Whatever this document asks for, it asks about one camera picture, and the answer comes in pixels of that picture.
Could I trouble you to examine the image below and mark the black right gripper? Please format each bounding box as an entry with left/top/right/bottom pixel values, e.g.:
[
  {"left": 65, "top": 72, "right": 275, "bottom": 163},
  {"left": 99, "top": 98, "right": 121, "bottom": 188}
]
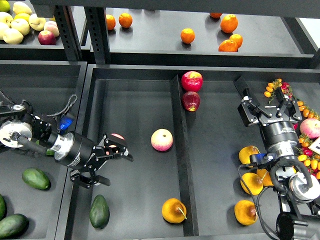
[{"left": 237, "top": 87, "right": 302, "bottom": 153}]

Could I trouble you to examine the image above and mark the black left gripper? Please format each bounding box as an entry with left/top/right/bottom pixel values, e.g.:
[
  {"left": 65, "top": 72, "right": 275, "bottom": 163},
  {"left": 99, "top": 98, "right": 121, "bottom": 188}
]
[{"left": 54, "top": 131, "right": 133, "bottom": 189}]

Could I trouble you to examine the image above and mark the dark green avocado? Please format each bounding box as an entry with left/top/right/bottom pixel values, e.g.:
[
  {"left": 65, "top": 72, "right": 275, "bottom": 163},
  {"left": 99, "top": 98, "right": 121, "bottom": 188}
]
[{"left": 89, "top": 194, "right": 110, "bottom": 229}]

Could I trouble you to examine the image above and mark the yellow pear with stem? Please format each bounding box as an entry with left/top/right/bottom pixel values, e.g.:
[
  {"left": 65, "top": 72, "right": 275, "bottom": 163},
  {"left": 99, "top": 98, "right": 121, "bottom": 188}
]
[{"left": 161, "top": 198, "right": 187, "bottom": 224}]

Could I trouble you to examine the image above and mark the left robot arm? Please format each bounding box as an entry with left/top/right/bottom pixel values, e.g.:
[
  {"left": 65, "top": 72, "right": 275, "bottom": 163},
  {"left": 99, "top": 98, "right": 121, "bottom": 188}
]
[{"left": 0, "top": 92, "right": 133, "bottom": 189}]

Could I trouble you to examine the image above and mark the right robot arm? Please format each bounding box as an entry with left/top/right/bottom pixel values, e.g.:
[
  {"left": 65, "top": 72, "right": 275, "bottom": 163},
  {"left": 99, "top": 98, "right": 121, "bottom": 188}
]
[{"left": 236, "top": 85, "right": 320, "bottom": 240}]

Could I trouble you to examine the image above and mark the green avocado under gripper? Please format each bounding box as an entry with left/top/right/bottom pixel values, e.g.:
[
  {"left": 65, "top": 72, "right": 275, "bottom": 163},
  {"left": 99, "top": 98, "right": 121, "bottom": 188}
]
[{"left": 35, "top": 140, "right": 55, "bottom": 156}]

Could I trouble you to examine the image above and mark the yellow pear upper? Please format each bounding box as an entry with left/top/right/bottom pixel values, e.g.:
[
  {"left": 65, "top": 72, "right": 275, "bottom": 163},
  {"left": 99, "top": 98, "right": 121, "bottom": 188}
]
[{"left": 238, "top": 145, "right": 260, "bottom": 164}]

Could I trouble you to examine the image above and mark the avocado left tray middle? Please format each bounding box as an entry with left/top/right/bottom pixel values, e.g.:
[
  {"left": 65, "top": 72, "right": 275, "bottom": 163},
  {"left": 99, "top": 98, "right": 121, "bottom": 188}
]
[{"left": 22, "top": 167, "right": 51, "bottom": 191}]

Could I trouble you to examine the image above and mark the yellow pear middle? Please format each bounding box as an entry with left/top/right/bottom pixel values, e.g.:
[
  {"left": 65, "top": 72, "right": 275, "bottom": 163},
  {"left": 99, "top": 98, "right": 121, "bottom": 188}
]
[{"left": 256, "top": 169, "right": 273, "bottom": 187}]

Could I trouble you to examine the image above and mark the yellow pear left lower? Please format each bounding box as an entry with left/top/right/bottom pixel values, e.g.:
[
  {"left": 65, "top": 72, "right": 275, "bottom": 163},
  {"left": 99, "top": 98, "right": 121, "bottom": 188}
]
[{"left": 240, "top": 172, "right": 264, "bottom": 196}]

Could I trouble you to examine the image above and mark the avocado bottom left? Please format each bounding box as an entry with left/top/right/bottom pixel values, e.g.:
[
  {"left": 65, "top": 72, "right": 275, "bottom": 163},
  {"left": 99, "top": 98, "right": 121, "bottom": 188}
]
[{"left": 0, "top": 213, "right": 29, "bottom": 239}]

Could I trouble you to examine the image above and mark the avocado left edge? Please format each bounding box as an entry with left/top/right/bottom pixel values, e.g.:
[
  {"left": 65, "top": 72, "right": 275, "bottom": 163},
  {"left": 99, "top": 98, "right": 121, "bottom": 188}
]
[{"left": 0, "top": 194, "right": 7, "bottom": 220}]

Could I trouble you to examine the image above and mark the yellow pear lower right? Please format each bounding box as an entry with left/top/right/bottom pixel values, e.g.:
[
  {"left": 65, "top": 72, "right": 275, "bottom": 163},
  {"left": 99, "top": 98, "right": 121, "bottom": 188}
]
[{"left": 234, "top": 200, "right": 258, "bottom": 226}]

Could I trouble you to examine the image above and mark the cherry tomato bunch upper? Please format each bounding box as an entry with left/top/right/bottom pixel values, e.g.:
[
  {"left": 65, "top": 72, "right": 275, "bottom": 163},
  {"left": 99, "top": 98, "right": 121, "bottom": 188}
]
[{"left": 264, "top": 78, "right": 293, "bottom": 103}]

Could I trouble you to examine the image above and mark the cherry tomato bunch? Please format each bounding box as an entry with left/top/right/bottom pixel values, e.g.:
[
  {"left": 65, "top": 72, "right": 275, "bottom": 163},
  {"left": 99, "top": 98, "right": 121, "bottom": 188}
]
[
  {"left": 264, "top": 78, "right": 293, "bottom": 103},
  {"left": 297, "top": 133, "right": 320, "bottom": 181}
]

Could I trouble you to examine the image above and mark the pink apple left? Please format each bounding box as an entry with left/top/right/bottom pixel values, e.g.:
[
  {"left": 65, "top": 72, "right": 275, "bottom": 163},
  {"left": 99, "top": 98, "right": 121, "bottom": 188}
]
[{"left": 104, "top": 133, "right": 126, "bottom": 155}]

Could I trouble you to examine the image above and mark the pink apple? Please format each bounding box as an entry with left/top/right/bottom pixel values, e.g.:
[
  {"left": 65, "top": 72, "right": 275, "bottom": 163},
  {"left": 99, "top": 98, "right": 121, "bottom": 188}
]
[
  {"left": 150, "top": 128, "right": 173, "bottom": 152},
  {"left": 104, "top": 133, "right": 126, "bottom": 155}
]

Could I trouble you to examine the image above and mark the pink apple right edge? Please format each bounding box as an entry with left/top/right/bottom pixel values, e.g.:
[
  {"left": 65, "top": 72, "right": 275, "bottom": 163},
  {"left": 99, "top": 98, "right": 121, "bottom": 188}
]
[{"left": 299, "top": 118, "right": 320, "bottom": 139}]

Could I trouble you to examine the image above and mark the white label card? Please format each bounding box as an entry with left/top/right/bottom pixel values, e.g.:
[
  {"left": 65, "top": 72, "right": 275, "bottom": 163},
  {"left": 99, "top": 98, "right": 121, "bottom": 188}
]
[{"left": 308, "top": 137, "right": 320, "bottom": 154}]

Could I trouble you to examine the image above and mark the cherry tomato bunch lower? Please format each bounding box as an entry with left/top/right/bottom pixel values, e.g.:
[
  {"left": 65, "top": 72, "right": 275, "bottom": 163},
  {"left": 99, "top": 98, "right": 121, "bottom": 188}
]
[{"left": 297, "top": 133, "right": 320, "bottom": 181}]

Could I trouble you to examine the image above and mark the pink apple centre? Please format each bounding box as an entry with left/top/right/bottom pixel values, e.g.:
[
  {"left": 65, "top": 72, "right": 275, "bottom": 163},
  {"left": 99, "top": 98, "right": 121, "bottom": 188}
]
[{"left": 150, "top": 128, "right": 173, "bottom": 152}]

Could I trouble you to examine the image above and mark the orange front right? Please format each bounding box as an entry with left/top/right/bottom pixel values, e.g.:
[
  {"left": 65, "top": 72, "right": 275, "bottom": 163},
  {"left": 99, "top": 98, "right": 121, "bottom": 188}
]
[{"left": 218, "top": 39, "right": 238, "bottom": 52}]

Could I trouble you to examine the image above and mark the dark red apple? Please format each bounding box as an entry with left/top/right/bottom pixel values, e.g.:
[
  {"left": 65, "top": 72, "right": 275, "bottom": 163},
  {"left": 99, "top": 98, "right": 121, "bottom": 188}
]
[{"left": 181, "top": 91, "right": 201, "bottom": 112}]

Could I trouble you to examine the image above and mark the orange behind front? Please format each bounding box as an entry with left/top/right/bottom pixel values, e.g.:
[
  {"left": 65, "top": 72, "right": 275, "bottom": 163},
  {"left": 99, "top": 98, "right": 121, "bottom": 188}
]
[{"left": 229, "top": 34, "right": 243, "bottom": 49}]

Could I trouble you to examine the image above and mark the bright red apple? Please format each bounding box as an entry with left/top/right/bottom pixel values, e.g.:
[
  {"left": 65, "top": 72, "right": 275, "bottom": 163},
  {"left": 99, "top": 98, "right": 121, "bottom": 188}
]
[{"left": 181, "top": 71, "right": 203, "bottom": 92}]

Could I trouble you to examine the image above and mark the black centre tray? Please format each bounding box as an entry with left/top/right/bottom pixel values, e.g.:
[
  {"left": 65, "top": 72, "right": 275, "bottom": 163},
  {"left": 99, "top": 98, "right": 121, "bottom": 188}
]
[{"left": 54, "top": 64, "right": 320, "bottom": 240}]

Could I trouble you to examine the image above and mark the black tray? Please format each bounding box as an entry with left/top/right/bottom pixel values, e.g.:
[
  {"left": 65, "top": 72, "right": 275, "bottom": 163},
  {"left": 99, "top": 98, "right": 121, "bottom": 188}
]
[
  {"left": 0, "top": 60, "right": 87, "bottom": 240},
  {"left": 54, "top": 64, "right": 320, "bottom": 240}
]

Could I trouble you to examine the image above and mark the black left tray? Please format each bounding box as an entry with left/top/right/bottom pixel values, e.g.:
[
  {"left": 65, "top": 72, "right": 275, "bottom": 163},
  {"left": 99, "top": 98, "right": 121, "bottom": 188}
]
[{"left": 0, "top": 60, "right": 87, "bottom": 240}]

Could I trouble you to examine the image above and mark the large orange upper right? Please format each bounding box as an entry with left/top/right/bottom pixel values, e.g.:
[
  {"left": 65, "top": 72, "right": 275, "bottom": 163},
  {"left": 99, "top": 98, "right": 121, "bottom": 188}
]
[{"left": 220, "top": 14, "right": 239, "bottom": 34}]

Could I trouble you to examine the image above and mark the orange under shelf edge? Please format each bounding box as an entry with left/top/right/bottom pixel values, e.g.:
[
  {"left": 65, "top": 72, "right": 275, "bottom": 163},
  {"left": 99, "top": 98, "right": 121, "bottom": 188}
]
[{"left": 209, "top": 12, "right": 222, "bottom": 19}]

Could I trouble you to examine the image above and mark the orange centre shelf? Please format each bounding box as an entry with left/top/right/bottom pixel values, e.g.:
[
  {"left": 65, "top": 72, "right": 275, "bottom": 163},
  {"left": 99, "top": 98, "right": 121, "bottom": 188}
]
[{"left": 180, "top": 28, "right": 196, "bottom": 44}]

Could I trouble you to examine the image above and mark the black centre tray divider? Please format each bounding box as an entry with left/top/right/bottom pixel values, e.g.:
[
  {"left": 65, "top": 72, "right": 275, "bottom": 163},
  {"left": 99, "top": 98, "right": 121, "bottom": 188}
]
[{"left": 170, "top": 75, "right": 199, "bottom": 237}]

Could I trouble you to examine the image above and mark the red apple on shelf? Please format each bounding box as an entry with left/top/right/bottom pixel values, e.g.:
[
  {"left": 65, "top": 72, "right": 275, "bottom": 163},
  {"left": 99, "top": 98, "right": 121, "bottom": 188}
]
[{"left": 38, "top": 30, "right": 56, "bottom": 46}]

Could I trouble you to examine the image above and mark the orange far left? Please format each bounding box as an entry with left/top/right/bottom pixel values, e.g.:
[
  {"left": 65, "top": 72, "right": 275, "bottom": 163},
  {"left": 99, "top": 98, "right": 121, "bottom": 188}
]
[{"left": 105, "top": 14, "right": 116, "bottom": 31}]

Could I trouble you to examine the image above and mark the pale pink peach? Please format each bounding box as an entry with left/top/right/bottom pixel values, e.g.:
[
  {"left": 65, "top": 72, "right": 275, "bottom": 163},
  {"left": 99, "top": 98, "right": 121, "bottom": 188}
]
[{"left": 44, "top": 20, "right": 60, "bottom": 38}]

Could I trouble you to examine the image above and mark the orange cherry tomato string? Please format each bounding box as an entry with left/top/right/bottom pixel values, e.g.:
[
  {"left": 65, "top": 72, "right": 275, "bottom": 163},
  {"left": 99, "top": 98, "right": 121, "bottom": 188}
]
[{"left": 296, "top": 100, "right": 320, "bottom": 120}]

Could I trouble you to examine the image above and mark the black shelf post left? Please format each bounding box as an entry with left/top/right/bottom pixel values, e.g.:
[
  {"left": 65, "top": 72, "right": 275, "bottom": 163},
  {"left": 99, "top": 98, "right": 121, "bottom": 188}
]
[{"left": 54, "top": 5, "right": 83, "bottom": 62}]

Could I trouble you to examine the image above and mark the black shelf post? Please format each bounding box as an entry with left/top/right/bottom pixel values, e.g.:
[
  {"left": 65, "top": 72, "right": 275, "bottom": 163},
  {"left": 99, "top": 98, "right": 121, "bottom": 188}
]
[
  {"left": 84, "top": 6, "right": 111, "bottom": 65},
  {"left": 54, "top": 5, "right": 83, "bottom": 62}
]

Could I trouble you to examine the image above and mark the black shelf post right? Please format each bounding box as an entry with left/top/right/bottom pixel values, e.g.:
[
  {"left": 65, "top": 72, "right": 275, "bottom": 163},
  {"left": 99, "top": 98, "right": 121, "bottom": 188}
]
[{"left": 84, "top": 6, "right": 111, "bottom": 65}]

